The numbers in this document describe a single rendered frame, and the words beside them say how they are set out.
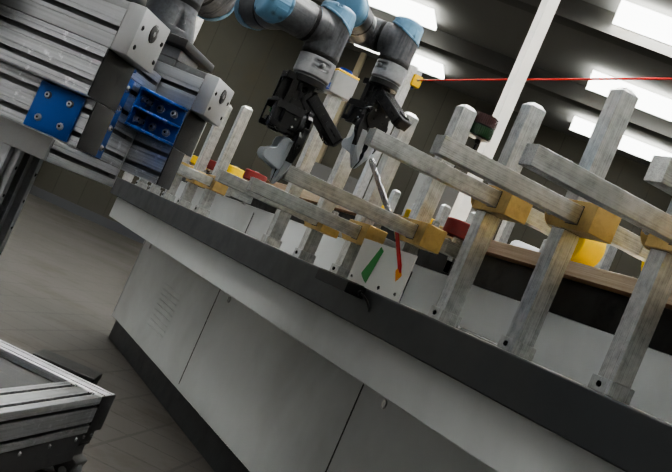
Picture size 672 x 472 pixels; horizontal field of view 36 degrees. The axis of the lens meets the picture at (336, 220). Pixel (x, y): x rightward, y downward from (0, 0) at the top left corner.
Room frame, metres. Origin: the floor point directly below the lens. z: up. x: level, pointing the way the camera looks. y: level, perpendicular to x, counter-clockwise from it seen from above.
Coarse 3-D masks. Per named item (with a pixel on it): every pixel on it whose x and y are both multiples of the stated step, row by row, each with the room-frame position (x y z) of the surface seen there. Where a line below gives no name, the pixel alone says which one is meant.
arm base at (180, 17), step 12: (156, 0) 2.30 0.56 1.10; (168, 0) 2.30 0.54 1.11; (180, 0) 2.31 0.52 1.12; (192, 0) 2.32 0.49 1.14; (156, 12) 2.29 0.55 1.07; (168, 12) 2.29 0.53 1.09; (180, 12) 2.31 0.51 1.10; (192, 12) 2.33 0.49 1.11; (168, 24) 2.29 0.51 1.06; (180, 24) 2.31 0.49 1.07; (192, 24) 2.34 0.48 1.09; (180, 36) 2.31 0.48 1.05; (192, 36) 2.35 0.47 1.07
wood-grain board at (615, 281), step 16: (304, 192) 3.22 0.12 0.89; (336, 208) 2.98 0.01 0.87; (496, 256) 2.20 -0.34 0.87; (512, 256) 2.10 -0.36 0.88; (528, 256) 2.05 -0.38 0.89; (576, 272) 1.90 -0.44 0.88; (592, 272) 1.86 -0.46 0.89; (608, 272) 1.82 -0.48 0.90; (608, 288) 1.83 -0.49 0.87; (624, 288) 1.77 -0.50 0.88
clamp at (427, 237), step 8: (424, 224) 2.09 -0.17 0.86; (416, 232) 2.11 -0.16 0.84; (424, 232) 2.08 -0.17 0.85; (432, 232) 2.08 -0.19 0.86; (440, 232) 2.09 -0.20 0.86; (400, 240) 2.17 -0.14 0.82; (408, 240) 2.12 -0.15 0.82; (416, 240) 2.09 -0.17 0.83; (424, 240) 2.08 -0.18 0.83; (432, 240) 2.09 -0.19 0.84; (440, 240) 2.09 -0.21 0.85; (424, 248) 2.09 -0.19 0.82; (432, 248) 2.09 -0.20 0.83; (440, 248) 2.10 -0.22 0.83
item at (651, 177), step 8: (656, 160) 1.10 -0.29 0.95; (664, 160) 1.09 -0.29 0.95; (648, 168) 1.11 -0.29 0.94; (656, 168) 1.10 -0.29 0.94; (664, 168) 1.08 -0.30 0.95; (648, 176) 1.10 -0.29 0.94; (656, 176) 1.09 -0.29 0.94; (664, 176) 1.08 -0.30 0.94; (656, 184) 1.10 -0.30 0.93; (664, 184) 1.08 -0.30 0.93
